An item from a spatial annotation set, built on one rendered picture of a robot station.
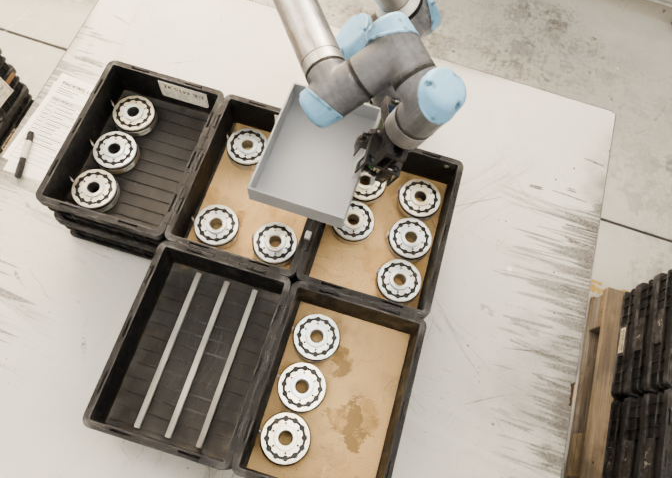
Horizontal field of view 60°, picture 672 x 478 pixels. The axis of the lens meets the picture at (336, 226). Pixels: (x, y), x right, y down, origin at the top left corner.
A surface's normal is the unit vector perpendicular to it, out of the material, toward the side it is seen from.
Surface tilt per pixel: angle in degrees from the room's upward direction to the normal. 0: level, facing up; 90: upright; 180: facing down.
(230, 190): 0
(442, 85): 16
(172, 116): 0
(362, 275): 0
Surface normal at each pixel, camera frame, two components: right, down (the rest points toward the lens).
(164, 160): 0.07, -0.38
